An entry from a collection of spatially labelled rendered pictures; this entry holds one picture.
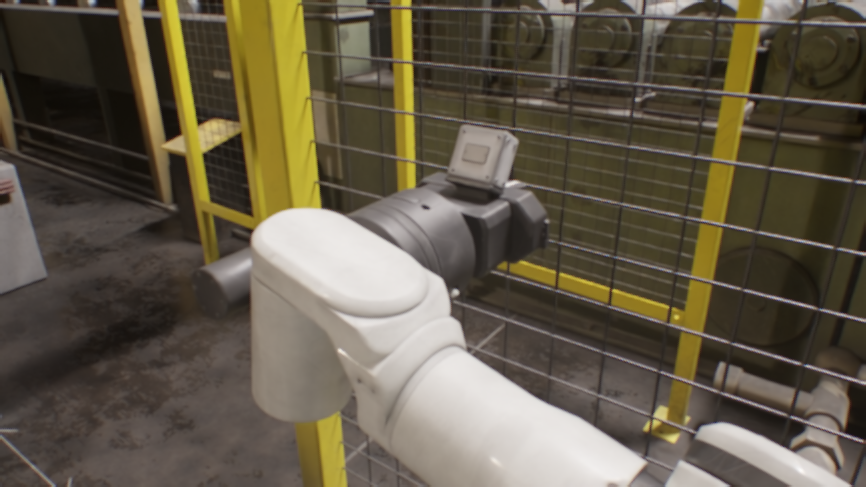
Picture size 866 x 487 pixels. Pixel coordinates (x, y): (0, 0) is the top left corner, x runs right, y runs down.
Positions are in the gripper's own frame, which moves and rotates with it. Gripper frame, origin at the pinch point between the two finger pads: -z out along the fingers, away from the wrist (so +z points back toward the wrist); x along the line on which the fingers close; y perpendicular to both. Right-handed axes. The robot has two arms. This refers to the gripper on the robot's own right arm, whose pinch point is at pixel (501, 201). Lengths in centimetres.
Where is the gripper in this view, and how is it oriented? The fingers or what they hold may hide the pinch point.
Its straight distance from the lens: 55.4
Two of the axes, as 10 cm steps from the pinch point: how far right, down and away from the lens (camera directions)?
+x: -8.1, -2.3, 5.4
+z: -5.9, 3.4, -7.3
